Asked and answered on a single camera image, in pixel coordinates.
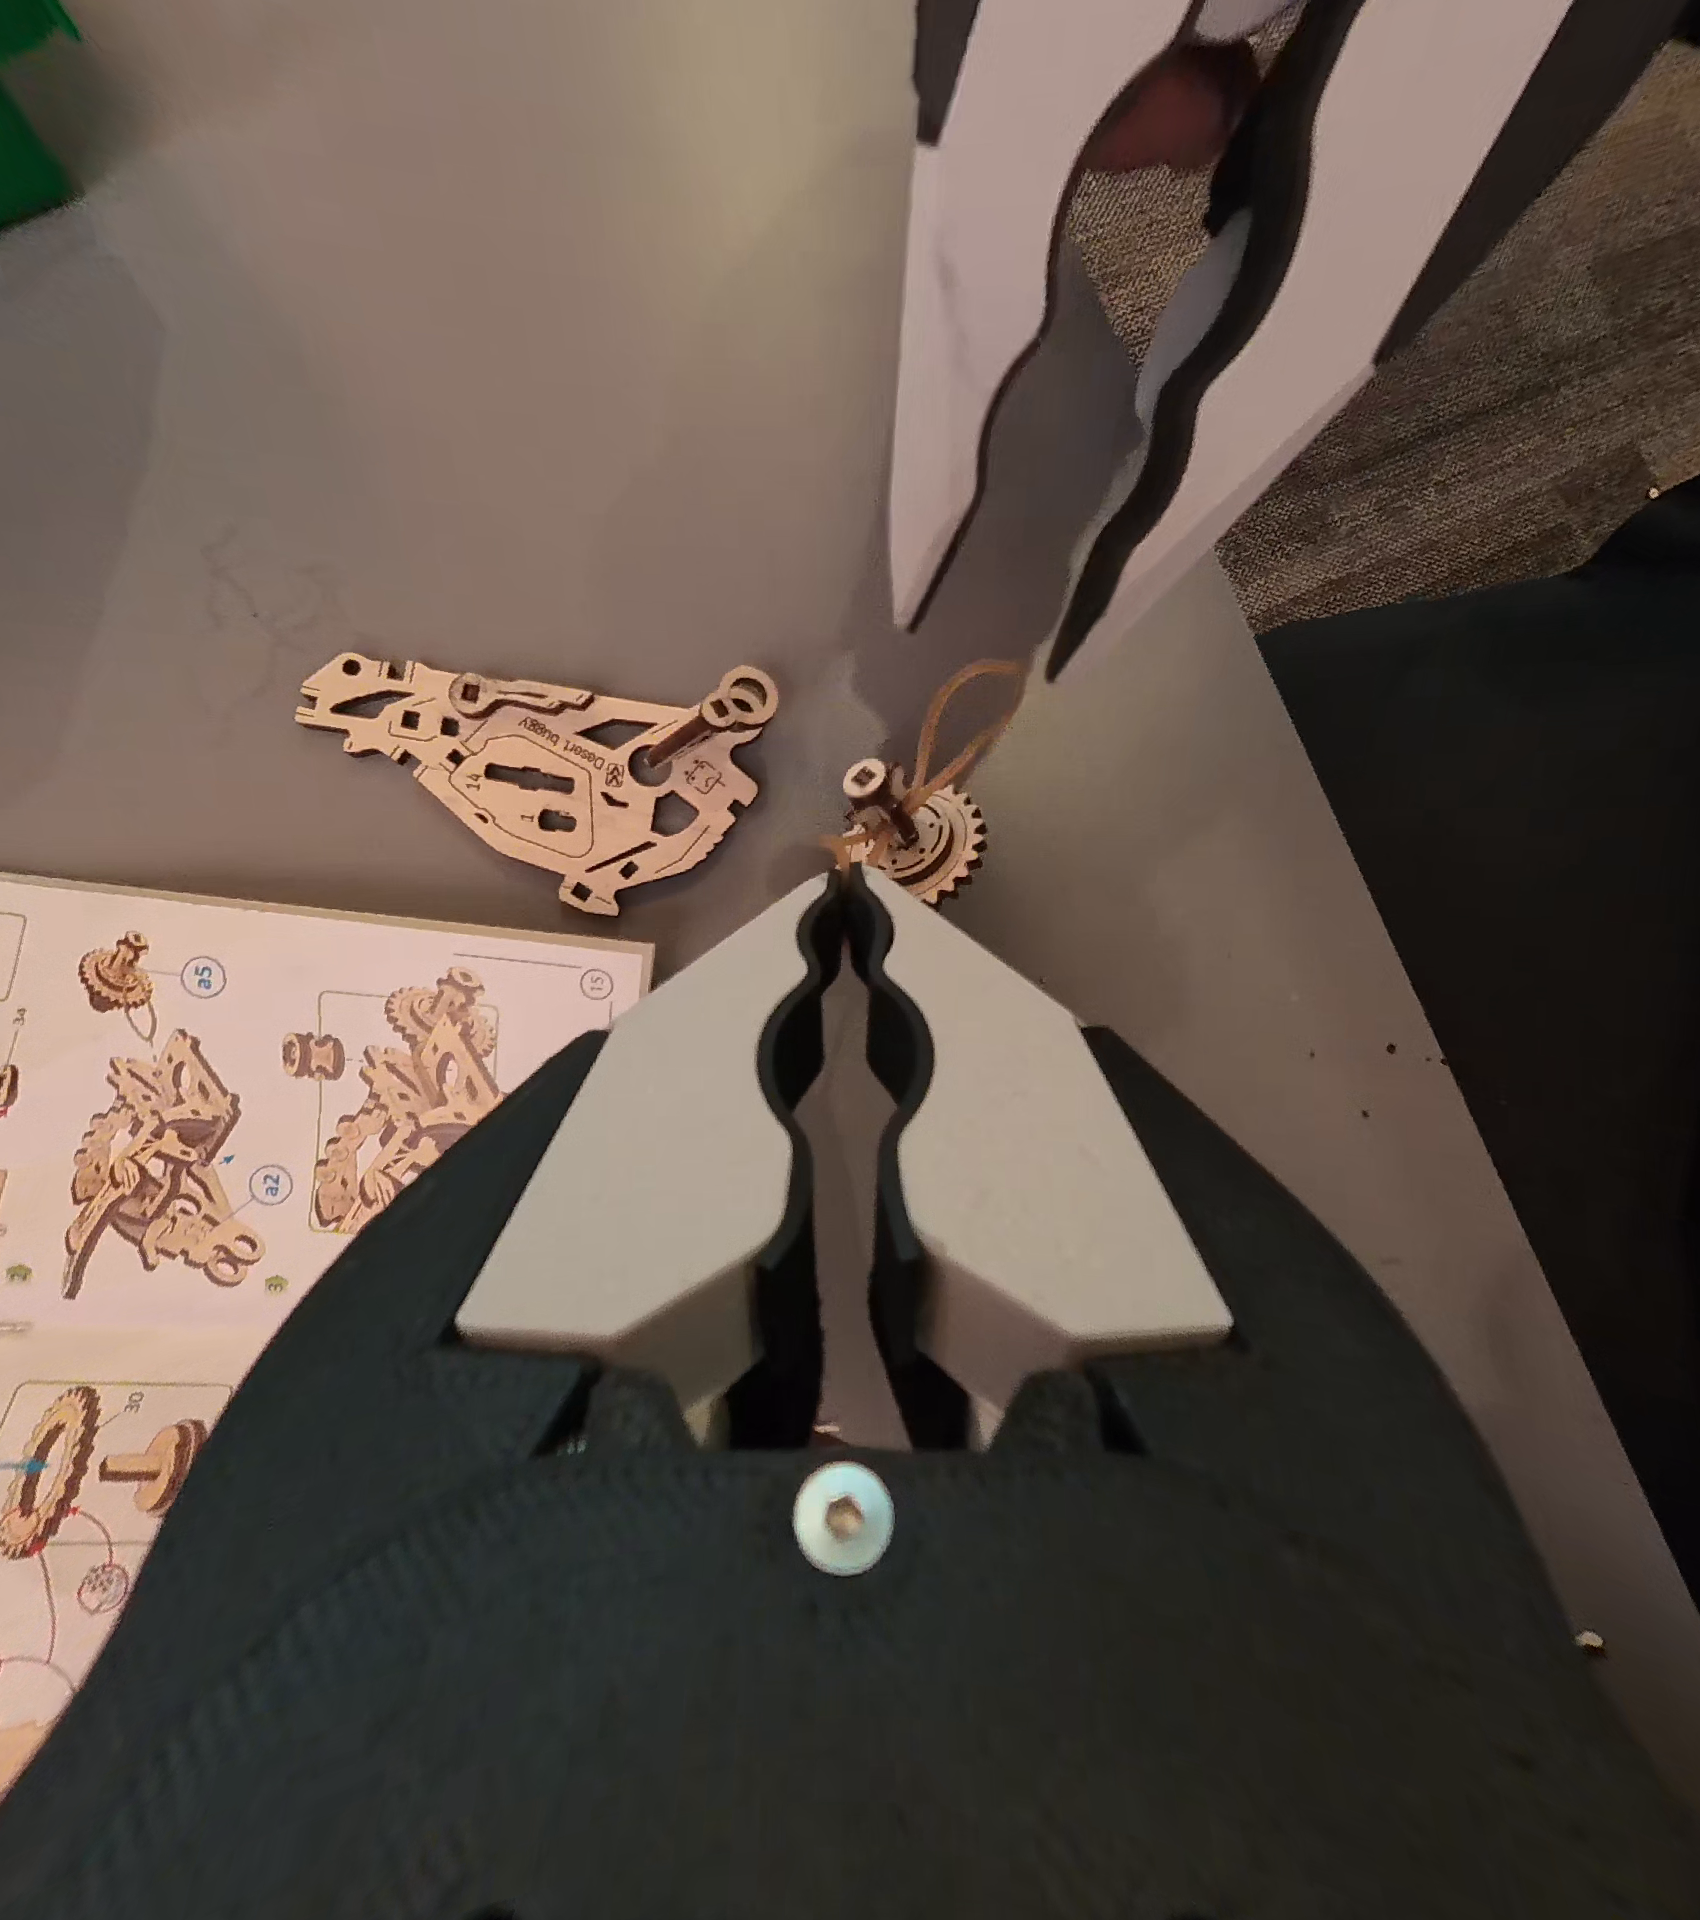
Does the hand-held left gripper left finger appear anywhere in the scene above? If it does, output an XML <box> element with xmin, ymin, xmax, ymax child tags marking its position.
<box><xmin>455</xmin><ymin>871</ymin><xmax>857</xmax><ymax>1451</ymax></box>

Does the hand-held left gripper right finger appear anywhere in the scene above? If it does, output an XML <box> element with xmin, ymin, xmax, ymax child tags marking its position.
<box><xmin>850</xmin><ymin>871</ymin><xmax>1239</xmax><ymax>1451</ymax></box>

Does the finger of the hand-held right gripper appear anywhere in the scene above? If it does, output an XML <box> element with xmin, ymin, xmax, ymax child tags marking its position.
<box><xmin>1042</xmin><ymin>0</ymin><xmax>1577</xmax><ymax>689</ymax></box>
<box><xmin>885</xmin><ymin>0</ymin><xmax>1204</xmax><ymax>637</ymax></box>

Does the wooden gear axle assembly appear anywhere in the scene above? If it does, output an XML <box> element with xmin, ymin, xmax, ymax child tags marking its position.
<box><xmin>842</xmin><ymin>756</ymin><xmax>990</xmax><ymax>906</ymax></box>

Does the flat wooden model side plate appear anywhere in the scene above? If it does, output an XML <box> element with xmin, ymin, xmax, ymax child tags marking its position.
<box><xmin>298</xmin><ymin>648</ymin><xmax>780</xmax><ymax>919</ymax></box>

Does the person's right hand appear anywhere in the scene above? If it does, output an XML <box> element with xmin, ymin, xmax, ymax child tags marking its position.
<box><xmin>1104</xmin><ymin>36</ymin><xmax>1260</xmax><ymax>171</ymax></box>

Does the paper assembly instruction sheet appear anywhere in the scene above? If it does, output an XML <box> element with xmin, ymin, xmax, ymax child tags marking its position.
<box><xmin>0</xmin><ymin>859</ymin><xmax>658</xmax><ymax>1803</ymax></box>

